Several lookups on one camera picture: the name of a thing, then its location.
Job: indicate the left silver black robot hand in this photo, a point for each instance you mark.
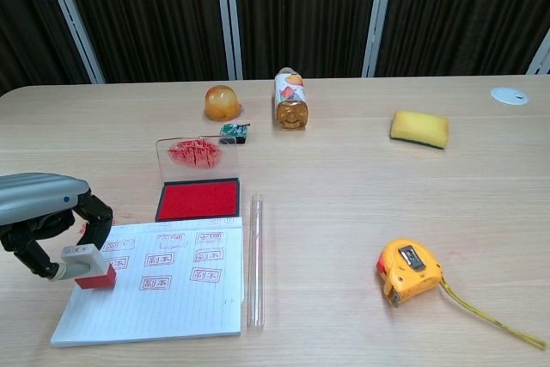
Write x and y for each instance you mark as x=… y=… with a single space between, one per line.
x=38 y=197

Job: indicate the clear red stamp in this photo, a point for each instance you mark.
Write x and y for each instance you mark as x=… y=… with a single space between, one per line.
x=92 y=274

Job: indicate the red ink pad clear lid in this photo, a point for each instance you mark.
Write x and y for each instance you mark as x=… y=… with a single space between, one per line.
x=197 y=203

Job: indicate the white lined notepad red stamps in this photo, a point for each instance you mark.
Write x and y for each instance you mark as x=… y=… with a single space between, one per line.
x=163 y=307

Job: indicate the orange fruit jelly cup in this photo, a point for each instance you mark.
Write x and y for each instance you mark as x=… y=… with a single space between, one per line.
x=221 y=102

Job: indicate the small green toy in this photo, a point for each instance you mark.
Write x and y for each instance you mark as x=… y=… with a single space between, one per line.
x=234 y=131

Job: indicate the clear glass test tube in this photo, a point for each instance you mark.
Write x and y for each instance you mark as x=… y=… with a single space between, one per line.
x=255 y=264

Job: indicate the orange drink plastic bottle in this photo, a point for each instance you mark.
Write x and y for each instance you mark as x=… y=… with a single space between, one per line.
x=291 y=105

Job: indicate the yellow tape measure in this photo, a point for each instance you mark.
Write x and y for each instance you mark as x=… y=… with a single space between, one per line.
x=408 y=272

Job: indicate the yellow sponge green base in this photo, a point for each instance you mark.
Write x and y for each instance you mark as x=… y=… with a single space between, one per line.
x=419 y=128

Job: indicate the white partition frame post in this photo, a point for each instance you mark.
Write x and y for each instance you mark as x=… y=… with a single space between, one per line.
x=378 y=19
x=73 y=19
x=232 y=19
x=542 y=53

